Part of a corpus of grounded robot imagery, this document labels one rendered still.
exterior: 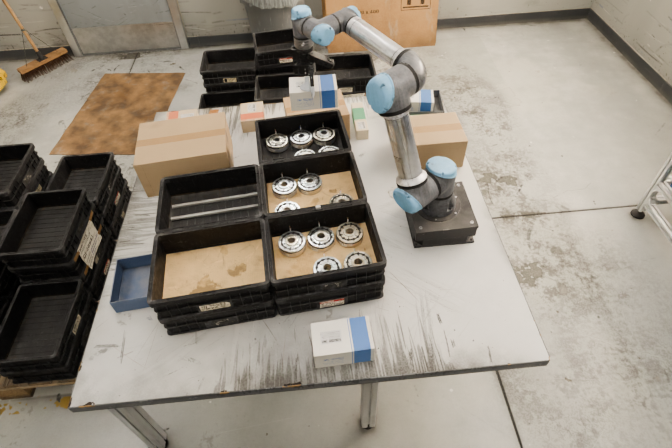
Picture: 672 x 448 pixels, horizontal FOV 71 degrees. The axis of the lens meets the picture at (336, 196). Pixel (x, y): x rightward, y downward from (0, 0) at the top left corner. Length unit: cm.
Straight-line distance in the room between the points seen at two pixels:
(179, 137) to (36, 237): 90
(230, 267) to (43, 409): 133
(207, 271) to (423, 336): 81
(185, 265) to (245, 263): 22
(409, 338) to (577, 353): 117
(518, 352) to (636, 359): 111
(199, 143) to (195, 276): 67
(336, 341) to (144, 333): 71
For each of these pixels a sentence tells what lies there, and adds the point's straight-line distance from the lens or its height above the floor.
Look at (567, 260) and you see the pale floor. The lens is 300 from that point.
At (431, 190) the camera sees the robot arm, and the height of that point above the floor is 99.
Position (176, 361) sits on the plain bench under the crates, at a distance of 179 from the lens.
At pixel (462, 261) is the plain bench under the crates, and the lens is 193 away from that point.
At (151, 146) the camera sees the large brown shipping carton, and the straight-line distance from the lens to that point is 226.
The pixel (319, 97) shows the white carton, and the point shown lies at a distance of 200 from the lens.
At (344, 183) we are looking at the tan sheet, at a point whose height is 83.
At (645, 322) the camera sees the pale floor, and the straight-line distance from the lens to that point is 295.
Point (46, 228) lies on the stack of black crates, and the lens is 274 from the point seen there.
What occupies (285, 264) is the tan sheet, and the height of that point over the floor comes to 83.
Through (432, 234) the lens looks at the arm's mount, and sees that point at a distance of 190.
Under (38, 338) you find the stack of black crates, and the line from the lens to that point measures 264.
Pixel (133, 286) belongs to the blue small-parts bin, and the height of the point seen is 70.
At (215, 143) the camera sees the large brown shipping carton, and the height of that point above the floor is 90.
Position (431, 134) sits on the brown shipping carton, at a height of 86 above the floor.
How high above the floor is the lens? 224
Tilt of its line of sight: 47 degrees down
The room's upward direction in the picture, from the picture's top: 3 degrees counter-clockwise
